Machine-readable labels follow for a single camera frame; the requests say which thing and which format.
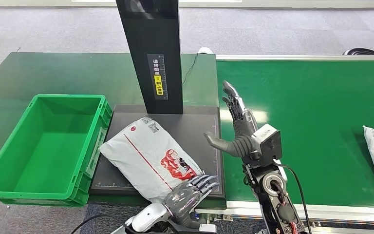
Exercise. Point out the aluminium conveyor frame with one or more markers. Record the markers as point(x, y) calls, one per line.
point(351, 213)

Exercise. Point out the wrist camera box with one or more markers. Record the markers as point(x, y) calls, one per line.
point(267, 140)
point(208, 228)

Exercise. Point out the black inbound scanning machine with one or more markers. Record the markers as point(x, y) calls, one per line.
point(154, 64)

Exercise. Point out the small white round object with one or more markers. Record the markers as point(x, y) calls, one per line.
point(205, 50)

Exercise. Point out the black yellow label sticker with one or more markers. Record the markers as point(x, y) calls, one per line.
point(158, 77)

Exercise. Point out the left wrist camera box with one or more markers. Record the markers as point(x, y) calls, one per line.
point(208, 228)

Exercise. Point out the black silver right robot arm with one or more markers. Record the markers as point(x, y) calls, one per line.
point(277, 200)

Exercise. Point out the green conveyor belt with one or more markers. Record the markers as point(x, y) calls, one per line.
point(319, 129)

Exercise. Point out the green plastic crate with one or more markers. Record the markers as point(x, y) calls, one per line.
point(45, 155)

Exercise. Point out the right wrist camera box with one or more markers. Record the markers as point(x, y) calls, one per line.
point(267, 140)

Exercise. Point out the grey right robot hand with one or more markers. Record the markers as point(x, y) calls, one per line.
point(242, 129)

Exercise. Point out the metal connector bracket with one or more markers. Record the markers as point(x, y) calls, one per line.
point(216, 217)

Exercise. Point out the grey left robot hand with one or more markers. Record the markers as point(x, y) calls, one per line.
point(182, 202)

